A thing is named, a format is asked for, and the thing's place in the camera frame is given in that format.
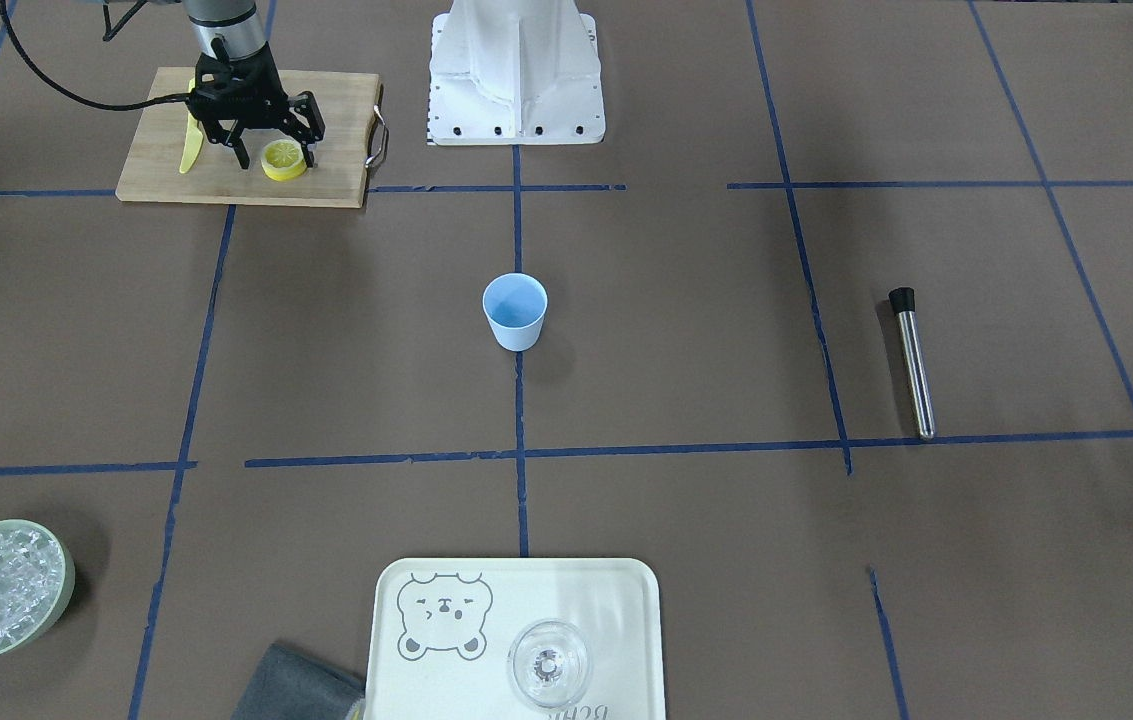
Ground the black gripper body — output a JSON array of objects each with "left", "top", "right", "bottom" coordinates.
[{"left": 188, "top": 44, "right": 298, "bottom": 147}]

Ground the yellow lemon half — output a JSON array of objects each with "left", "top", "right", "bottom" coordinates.
[{"left": 261, "top": 138, "right": 309, "bottom": 183}]

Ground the metal muddler black tip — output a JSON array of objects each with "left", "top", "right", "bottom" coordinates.
[{"left": 889, "top": 286, "right": 937, "bottom": 442}]

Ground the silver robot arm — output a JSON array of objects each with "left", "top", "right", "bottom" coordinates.
[{"left": 185, "top": 1, "right": 325, "bottom": 169}]

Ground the light blue paper cup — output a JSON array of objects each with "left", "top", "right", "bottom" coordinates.
[{"left": 482, "top": 273, "right": 550, "bottom": 351}]

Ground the wooden cutting board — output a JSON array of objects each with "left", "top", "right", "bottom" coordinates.
[{"left": 116, "top": 69, "right": 383, "bottom": 207}]

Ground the yellow plastic knife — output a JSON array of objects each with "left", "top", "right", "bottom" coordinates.
[{"left": 178, "top": 111, "right": 205, "bottom": 176}]

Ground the cream bear tray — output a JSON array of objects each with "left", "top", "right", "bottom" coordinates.
[{"left": 365, "top": 559, "right": 667, "bottom": 719}]

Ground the grey folded cloth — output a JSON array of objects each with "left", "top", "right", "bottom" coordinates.
[{"left": 232, "top": 643, "right": 366, "bottom": 719}]

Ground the clear wine glass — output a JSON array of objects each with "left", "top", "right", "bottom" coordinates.
[{"left": 506, "top": 618, "right": 593, "bottom": 714}]

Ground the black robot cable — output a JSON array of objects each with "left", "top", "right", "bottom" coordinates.
[{"left": 0, "top": 0, "right": 193, "bottom": 112}]

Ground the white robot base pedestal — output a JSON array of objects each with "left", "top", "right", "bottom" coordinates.
[{"left": 426, "top": 1, "right": 607, "bottom": 147}]

